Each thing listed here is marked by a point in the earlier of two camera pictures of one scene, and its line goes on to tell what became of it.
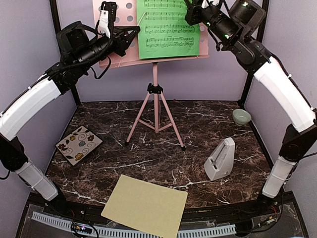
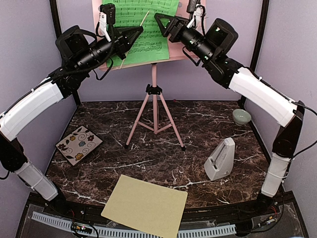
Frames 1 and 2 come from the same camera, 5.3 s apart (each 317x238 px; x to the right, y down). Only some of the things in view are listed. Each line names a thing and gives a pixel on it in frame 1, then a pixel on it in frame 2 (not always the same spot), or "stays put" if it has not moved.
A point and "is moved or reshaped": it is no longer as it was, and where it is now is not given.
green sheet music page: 163,31 is moved or reshaped
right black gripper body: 193,17 to 177,36
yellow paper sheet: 151,208 stays put
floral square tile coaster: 78,145 stays put
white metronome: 219,164 stays put
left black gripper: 123,41 stays put
